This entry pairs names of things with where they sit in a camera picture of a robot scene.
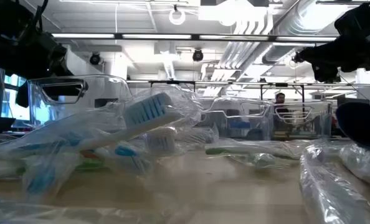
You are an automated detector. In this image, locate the black shelf frame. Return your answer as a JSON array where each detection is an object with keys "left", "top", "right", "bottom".
[{"left": 126, "top": 80, "right": 370, "bottom": 108}]

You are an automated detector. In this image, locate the person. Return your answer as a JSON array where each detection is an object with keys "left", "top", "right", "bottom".
[{"left": 273, "top": 92, "right": 290, "bottom": 114}]

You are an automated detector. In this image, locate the white cable coil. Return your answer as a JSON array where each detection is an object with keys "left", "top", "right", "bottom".
[{"left": 168, "top": 7, "right": 187, "bottom": 26}]

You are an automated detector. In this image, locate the black computer monitor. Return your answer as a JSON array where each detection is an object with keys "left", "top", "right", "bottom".
[{"left": 336, "top": 96, "right": 370, "bottom": 106}]

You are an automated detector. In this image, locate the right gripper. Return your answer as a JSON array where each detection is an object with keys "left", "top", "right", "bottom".
[{"left": 298, "top": 32, "right": 370, "bottom": 83}]

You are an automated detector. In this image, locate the clear plastic bin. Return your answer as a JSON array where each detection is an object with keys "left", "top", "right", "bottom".
[
  {"left": 272, "top": 101, "right": 333, "bottom": 139},
  {"left": 200, "top": 96, "right": 275, "bottom": 141},
  {"left": 27, "top": 74, "right": 133, "bottom": 133}
]

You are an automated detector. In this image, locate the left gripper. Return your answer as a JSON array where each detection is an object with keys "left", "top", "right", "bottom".
[{"left": 0, "top": 29, "right": 83, "bottom": 108}]

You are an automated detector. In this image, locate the overhead light bar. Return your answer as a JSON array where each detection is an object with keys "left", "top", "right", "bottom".
[{"left": 51, "top": 32, "right": 338, "bottom": 43}]

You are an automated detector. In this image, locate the blue cloth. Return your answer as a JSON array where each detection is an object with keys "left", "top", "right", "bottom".
[{"left": 336, "top": 101, "right": 370, "bottom": 149}]

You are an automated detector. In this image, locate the silver ventilation duct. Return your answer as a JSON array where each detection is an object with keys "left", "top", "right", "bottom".
[{"left": 261, "top": 0, "right": 337, "bottom": 65}]

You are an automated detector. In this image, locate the clear wrapped toothbrush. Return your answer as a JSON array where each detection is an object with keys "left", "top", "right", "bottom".
[
  {"left": 174, "top": 126, "right": 219, "bottom": 146},
  {"left": 299, "top": 145, "right": 370, "bottom": 224},
  {"left": 339, "top": 142, "right": 370, "bottom": 189}
]

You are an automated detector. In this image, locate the blue white toothbrush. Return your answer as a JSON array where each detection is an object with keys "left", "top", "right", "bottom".
[
  {"left": 0, "top": 91, "right": 186, "bottom": 159},
  {"left": 24, "top": 154, "right": 80, "bottom": 200},
  {"left": 113, "top": 143, "right": 156, "bottom": 175},
  {"left": 145, "top": 126, "right": 177, "bottom": 156}
]

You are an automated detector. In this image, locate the orange white wrapped toothbrush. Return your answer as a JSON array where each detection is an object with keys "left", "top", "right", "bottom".
[{"left": 78, "top": 149, "right": 107, "bottom": 160}]

